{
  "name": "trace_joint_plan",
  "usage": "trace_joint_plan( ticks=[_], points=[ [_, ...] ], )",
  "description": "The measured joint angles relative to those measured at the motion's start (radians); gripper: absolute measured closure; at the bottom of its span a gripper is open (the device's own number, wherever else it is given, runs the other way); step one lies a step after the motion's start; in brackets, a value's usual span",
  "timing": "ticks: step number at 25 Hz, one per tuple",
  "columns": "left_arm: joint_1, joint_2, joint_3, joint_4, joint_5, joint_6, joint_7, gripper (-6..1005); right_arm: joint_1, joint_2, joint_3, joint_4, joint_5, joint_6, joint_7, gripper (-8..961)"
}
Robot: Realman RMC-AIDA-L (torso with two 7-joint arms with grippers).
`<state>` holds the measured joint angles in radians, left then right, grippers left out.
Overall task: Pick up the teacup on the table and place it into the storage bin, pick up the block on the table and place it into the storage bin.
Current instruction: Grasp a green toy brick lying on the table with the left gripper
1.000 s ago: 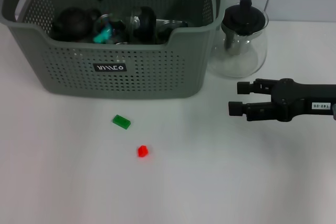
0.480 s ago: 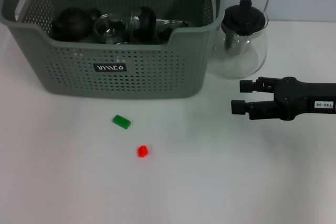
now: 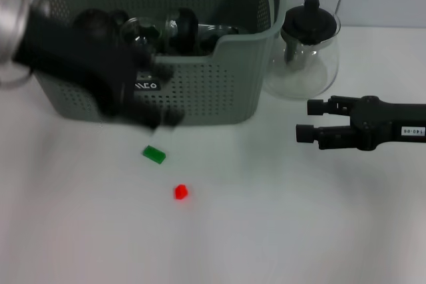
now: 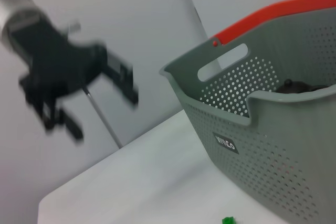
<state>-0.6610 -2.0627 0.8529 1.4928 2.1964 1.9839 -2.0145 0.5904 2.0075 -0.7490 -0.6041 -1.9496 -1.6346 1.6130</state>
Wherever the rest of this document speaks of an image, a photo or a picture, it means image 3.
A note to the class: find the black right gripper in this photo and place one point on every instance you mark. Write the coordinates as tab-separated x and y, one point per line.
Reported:
386	124

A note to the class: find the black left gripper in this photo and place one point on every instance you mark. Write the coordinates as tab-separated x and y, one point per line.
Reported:
76	58

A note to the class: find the glass teacup with black sleeve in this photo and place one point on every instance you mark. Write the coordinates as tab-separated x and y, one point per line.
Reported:
186	31
141	31
213	39

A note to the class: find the opaque green two-stud brick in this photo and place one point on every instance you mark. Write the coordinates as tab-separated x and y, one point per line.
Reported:
153	154

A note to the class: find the small red stud brick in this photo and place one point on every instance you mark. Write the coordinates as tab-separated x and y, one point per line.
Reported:
181	192

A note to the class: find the grey-green perforated storage bin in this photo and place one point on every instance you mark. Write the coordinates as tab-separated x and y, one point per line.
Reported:
226	91

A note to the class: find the black clay teapot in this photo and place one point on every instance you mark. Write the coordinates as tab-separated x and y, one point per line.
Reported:
96	19

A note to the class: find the glass teapot with black lid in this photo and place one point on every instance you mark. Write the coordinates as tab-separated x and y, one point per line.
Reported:
309	21

